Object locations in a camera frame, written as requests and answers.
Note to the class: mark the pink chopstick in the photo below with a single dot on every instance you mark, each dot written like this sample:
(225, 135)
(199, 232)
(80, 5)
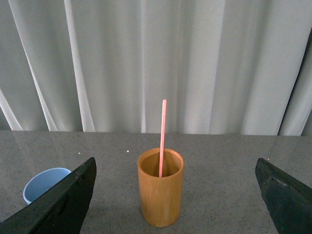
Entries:
(162, 136)

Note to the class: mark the white curtain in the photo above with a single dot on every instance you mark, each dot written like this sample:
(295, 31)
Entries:
(224, 66)

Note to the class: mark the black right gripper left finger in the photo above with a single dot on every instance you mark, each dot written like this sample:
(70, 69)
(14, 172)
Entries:
(60, 210)

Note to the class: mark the bamboo chopstick holder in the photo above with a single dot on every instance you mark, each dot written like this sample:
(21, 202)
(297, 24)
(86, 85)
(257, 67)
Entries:
(160, 196)

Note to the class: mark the blue cup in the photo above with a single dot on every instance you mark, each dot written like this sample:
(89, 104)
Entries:
(42, 182)

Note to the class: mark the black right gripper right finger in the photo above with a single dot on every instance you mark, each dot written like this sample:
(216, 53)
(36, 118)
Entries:
(288, 200)

